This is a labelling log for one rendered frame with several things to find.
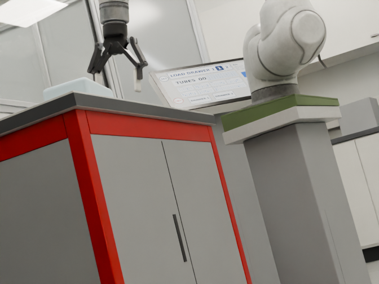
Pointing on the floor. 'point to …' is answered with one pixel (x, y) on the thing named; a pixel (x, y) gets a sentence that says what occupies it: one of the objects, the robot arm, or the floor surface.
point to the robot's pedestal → (303, 196)
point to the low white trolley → (114, 196)
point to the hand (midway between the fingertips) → (118, 90)
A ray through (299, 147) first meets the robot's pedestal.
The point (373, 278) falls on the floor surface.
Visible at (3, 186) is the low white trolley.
